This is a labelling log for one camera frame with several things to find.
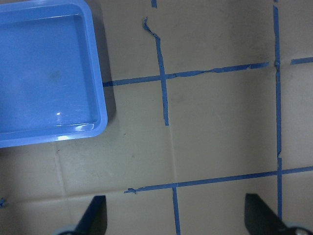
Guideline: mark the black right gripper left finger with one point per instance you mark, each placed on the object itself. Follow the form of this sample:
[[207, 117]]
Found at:
[[94, 221]]

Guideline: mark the blue plastic tray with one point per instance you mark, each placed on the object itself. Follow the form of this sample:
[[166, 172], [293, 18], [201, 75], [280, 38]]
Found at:
[[50, 80]]

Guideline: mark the brown paper table cover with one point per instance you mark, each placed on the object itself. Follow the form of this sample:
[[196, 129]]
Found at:
[[207, 100]]

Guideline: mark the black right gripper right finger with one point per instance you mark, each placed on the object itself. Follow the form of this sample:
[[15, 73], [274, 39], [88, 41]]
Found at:
[[260, 219]]

